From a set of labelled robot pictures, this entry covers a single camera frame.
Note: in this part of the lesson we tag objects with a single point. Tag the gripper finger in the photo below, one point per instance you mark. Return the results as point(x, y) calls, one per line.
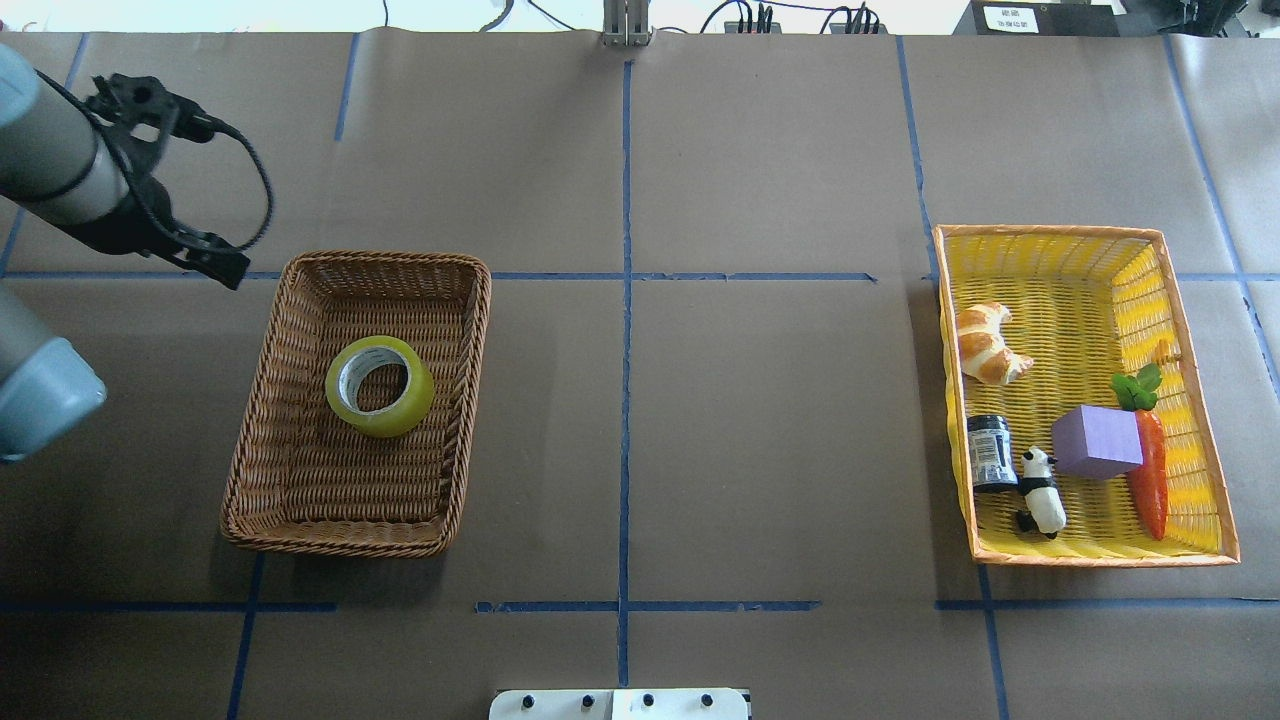
point(210, 255)

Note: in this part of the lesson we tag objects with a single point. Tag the yellow packing tape roll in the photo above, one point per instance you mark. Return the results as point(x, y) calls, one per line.
point(380, 386)

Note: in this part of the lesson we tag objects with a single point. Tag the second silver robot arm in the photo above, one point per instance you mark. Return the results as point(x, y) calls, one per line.
point(83, 171)

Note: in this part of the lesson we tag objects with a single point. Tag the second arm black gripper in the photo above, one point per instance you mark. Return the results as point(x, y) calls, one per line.
point(127, 229)

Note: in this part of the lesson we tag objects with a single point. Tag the brown wicker basket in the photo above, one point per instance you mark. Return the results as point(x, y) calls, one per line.
point(301, 480)

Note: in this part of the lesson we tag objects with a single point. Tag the yellow plastic basket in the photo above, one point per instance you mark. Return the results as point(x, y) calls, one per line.
point(1087, 303)

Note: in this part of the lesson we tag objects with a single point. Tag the toy croissant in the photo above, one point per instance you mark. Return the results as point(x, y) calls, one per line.
point(983, 350)

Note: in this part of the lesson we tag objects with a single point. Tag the black box with label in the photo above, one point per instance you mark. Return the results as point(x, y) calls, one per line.
point(1038, 18)

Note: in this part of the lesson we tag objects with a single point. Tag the toy panda figure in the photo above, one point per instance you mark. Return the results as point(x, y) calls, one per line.
point(1043, 512)

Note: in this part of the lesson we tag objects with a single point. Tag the purple foam block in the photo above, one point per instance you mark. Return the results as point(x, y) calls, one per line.
point(1096, 443)

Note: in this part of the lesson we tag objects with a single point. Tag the toy carrot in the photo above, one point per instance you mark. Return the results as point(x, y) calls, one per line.
point(1148, 484)

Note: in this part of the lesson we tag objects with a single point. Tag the aluminium frame post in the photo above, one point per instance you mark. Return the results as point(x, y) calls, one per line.
point(626, 23)

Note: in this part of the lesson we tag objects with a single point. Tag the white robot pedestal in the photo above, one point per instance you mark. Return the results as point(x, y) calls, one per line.
point(623, 703)

